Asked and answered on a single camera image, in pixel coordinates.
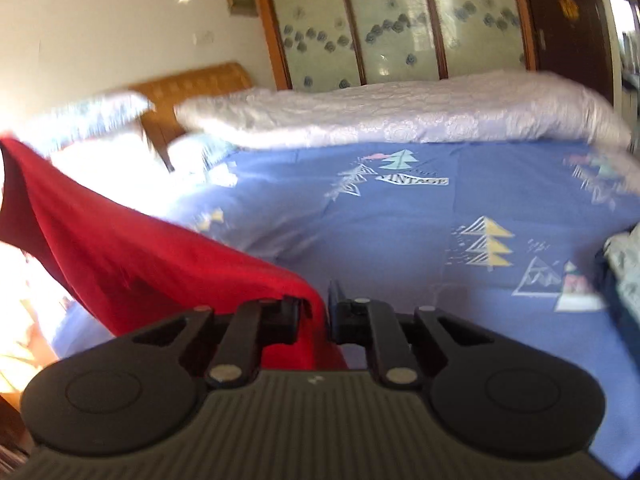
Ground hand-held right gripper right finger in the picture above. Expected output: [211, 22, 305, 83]
[327, 280, 497, 390]

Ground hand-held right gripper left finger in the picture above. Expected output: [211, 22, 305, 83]
[131, 296, 314, 391]

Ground red pants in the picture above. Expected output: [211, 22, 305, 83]
[0, 137, 350, 372]

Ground blue printed bed sheet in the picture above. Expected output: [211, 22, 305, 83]
[50, 139, 640, 478]

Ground white and blue pillow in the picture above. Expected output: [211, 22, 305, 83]
[27, 91, 156, 158]
[165, 132, 240, 187]

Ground white patterned quilt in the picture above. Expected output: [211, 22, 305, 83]
[175, 71, 633, 151]

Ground wooden headboard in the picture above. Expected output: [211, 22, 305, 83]
[127, 61, 253, 171]

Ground light grey folded cloth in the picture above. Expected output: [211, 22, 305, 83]
[602, 232, 640, 323]

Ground wardrobe with frosted sliding doors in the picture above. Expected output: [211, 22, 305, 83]
[249, 0, 541, 92]

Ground dark wooden door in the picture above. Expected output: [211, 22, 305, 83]
[515, 0, 617, 106]

